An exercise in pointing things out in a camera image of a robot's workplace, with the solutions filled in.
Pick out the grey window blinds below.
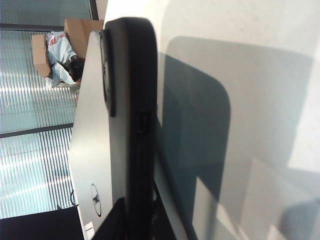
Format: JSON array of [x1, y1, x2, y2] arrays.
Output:
[[0, 0, 97, 211]]

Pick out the black plastic bag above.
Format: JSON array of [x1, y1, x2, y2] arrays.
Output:
[[66, 55, 87, 83]]

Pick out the brown cardboard box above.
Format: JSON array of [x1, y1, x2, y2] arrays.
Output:
[[63, 17, 105, 60], [31, 34, 83, 89]]

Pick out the silver Dell laptop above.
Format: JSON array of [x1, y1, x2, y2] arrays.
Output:
[[67, 31, 200, 240]]

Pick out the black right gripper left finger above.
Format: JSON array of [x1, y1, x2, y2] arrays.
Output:
[[96, 196, 126, 240]]

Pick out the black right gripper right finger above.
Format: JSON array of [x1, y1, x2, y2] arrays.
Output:
[[151, 184, 176, 240]]

